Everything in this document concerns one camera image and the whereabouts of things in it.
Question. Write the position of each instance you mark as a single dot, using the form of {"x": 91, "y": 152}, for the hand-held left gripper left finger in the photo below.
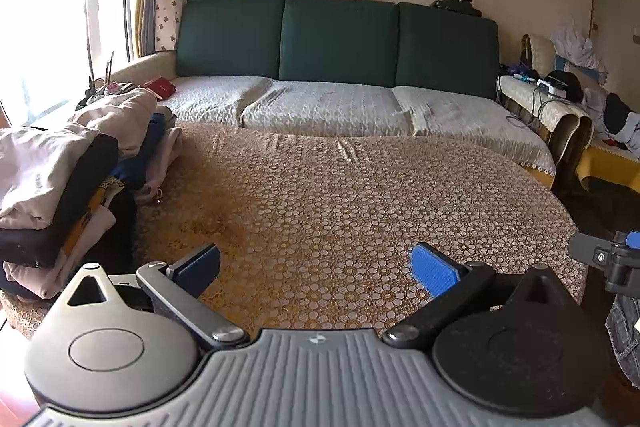
{"x": 200, "y": 266}

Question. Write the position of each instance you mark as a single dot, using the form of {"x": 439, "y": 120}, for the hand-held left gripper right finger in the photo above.
{"x": 432, "y": 269}

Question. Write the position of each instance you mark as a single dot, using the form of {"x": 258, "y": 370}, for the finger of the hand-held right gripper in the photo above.
{"x": 587, "y": 248}

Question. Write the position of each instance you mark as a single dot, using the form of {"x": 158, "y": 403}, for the pile of folded clothes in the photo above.
{"x": 60, "y": 167}

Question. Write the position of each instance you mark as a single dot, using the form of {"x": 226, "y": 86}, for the person's blue jeans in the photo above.
{"x": 625, "y": 342}

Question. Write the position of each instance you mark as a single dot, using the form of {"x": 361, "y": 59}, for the yellow table cloth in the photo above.
{"x": 607, "y": 162}

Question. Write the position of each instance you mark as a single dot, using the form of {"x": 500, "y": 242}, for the armchair with cream cover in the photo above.
{"x": 555, "y": 117}

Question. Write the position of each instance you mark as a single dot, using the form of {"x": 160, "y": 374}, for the black bag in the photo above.
{"x": 567, "y": 84}

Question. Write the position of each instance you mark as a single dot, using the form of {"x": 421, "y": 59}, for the white charger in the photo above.
{"x": 550, "y": 87}

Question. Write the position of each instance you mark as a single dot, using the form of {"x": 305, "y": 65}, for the red box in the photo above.
{"x": 160, "y": 88}

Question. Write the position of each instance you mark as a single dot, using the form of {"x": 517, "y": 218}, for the sofa with quilted grey cover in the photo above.
{"x": 325, "y": 107}

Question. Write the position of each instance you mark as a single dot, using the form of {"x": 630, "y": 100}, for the white garment heap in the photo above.
{"x": 575, "y": 44}

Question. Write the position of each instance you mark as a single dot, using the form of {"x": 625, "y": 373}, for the green sofa back cushion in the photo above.
{"x": 227, "y": 37}
{"x": 447, "y": 52}
{"x": 337, "y": 39}

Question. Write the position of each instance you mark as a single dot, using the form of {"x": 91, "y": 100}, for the beige star print cushion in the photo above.
{"x": 166, "y": 24}

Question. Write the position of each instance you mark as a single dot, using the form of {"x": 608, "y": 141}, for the dark wooden ornament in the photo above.
{"x": 457, "y": 5}

